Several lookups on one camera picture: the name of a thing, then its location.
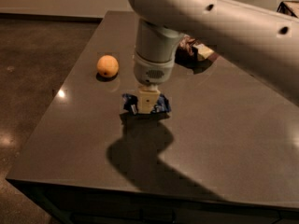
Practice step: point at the orange fruit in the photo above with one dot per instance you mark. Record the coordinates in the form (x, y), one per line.
(107, 66)

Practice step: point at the crumpled brown chip bag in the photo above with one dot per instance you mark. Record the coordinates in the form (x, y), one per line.
(192, 50)

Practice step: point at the blue rxbar blueberry wrapper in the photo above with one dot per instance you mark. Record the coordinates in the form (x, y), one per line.
(130, 104)

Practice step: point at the dark wire basket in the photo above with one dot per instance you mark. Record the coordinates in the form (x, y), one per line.
(290, 8)

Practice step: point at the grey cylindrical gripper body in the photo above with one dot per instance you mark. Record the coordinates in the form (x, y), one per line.
(153, 70)

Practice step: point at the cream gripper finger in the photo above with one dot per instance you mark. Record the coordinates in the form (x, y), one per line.
(147, 98)

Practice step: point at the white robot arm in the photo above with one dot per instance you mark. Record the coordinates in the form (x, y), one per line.
(261, 42)

